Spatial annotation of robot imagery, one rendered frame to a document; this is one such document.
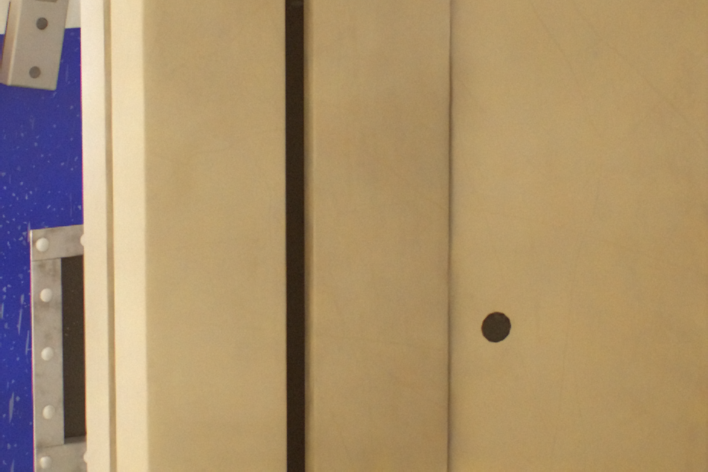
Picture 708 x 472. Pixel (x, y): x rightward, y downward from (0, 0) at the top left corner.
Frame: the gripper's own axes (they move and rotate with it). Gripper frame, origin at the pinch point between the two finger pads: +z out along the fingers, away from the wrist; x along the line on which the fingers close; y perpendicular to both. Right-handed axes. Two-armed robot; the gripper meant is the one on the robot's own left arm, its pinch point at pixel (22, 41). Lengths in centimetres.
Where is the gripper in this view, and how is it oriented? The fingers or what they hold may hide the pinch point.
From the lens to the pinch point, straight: 200.5
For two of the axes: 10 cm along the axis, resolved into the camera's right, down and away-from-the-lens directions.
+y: 8.7, 0.7, 4.8
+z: -1.5, 9.8, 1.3
